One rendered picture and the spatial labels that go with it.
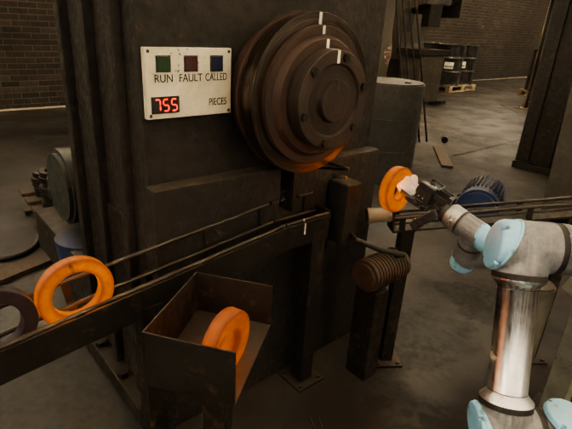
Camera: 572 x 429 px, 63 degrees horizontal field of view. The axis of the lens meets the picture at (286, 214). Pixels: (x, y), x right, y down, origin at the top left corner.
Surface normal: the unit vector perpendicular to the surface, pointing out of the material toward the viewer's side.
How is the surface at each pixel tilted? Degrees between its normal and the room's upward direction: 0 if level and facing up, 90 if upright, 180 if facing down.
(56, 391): 0
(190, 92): 90
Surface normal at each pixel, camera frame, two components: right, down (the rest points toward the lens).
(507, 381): -0.44, -0.01
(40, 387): 0.06, -0.92
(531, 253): -0.07, 0.03
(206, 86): 0.65, 0.33
